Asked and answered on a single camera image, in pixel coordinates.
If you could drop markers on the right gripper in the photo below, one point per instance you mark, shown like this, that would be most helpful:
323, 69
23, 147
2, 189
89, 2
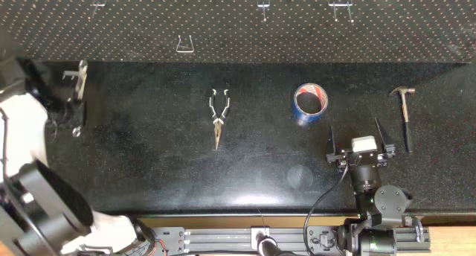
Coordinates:
364, 159

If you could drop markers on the hammer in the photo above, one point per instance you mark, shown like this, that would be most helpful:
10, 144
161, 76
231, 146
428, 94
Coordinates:
405, 114

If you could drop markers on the roll of blue tape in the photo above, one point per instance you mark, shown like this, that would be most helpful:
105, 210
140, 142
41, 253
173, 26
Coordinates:
299, 114

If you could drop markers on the pliers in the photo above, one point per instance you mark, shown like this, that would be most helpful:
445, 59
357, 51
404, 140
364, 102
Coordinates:
218, 127

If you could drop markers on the wrench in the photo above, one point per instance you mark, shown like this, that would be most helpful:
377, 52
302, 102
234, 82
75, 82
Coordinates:
80, 85

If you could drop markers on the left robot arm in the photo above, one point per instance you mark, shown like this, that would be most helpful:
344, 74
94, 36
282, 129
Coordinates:
22, 129

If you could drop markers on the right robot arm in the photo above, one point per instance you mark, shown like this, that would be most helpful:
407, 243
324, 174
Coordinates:
388, 204

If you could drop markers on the black pegboard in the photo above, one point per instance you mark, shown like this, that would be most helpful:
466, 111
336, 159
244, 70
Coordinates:
223, 25

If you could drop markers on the metal hook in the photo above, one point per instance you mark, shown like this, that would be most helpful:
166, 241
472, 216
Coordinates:
97, 5
263, 10
184, 51
335, 10

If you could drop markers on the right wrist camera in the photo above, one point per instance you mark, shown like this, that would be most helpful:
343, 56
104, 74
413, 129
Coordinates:
364, 143

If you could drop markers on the mounting rail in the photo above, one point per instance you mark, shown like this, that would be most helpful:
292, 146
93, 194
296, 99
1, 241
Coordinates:
223, 239

